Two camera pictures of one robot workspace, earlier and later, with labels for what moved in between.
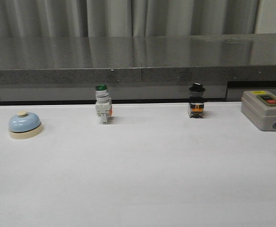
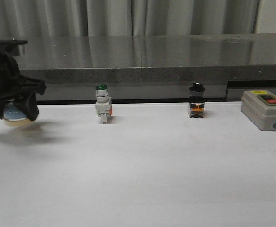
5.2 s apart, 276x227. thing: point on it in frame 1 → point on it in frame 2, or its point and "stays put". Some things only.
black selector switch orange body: (197, 101) stays put
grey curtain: (134, 18) stays put
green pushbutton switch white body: (103, 103) stays put
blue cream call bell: (24, 125) → (13, 116)
